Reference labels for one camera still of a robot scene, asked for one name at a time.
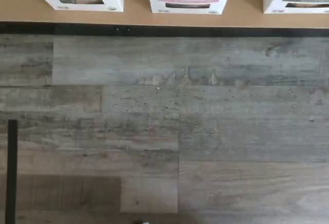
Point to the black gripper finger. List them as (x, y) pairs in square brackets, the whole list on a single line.
[(11, 170)]

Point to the brown wooden shelf board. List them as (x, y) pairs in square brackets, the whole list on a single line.
[(133, 3)]

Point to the black metal shelving frame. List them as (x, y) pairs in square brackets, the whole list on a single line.
[(180, 32)]

